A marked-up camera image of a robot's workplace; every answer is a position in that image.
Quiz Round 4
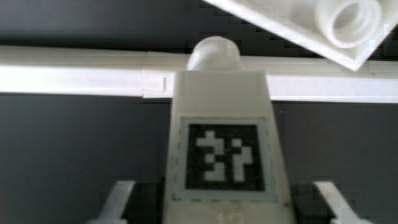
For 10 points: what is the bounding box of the white square table top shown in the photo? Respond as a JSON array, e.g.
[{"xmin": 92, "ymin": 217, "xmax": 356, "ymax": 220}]
[{"xmin": 202, "ymin": 0, "xmax": 398, "ymax": 71}]

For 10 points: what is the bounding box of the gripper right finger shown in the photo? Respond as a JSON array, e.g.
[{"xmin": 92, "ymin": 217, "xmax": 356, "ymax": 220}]
[{"xmin": 291, "ymin": 181, "xmax": 372, "ymax": 224}]

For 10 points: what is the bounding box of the white table leg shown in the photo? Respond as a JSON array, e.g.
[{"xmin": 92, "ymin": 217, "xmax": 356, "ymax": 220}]
[{"xmin": 161, "ymin": 36, "xmax": 294, "ymax": 224}]

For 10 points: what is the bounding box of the white U-shaped obstacle fence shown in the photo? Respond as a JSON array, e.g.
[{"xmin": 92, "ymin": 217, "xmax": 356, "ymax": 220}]
[{"xmin": 0, "ymin": 46, "xmax": 398, "ymax": 104}]

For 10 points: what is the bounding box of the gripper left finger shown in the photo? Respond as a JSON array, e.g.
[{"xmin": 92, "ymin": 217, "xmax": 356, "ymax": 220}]
[{"xmin": 85, "ymin": 181, "xmax": 163, "ymax": 224}]

